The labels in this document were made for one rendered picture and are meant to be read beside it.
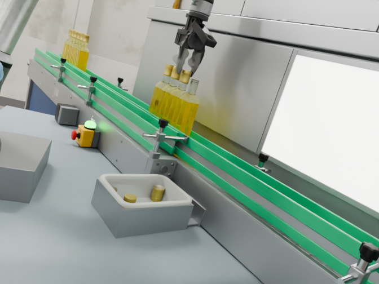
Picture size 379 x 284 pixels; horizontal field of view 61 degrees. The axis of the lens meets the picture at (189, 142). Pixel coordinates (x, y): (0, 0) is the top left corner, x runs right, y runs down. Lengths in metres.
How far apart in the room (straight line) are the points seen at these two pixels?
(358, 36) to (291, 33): 0.21
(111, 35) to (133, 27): 0.29
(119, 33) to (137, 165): 3.40
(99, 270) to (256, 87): 0.72
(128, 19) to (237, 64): 3.31
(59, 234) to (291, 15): 0.91
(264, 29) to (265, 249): 0.69
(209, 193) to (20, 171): 0.50
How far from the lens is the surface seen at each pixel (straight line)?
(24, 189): 0.91
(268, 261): 0.84
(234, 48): 1.21
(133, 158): 1.12
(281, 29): 1.11
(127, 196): 0.89
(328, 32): 1.02
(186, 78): 1.17
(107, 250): 0.79
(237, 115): 1.13
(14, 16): 1.03
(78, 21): 4.22
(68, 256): 0.76
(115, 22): 4.39
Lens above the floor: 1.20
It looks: 14 degrees down
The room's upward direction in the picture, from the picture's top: 17 degrees clockwise
